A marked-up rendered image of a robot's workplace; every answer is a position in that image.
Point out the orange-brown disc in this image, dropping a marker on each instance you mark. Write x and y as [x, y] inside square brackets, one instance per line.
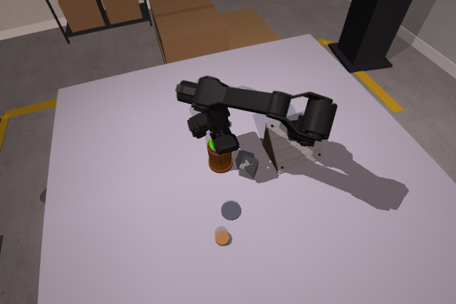
[222, 238]

